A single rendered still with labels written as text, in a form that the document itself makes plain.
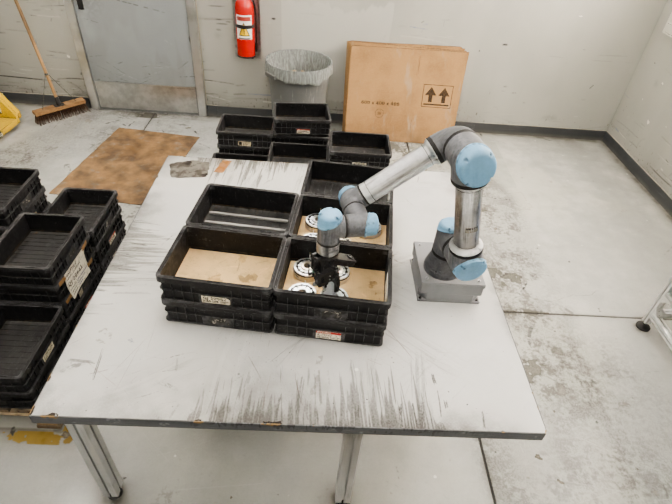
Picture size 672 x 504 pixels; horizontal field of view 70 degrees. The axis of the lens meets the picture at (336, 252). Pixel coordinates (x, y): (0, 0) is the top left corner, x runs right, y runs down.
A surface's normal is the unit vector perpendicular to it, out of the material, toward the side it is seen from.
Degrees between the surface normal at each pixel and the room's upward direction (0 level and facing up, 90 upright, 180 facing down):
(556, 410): 0
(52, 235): 0
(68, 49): 90
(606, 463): 0
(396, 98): 77
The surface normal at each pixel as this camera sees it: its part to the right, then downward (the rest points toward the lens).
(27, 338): 0.07, -0.77
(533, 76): 0.00, 0.64
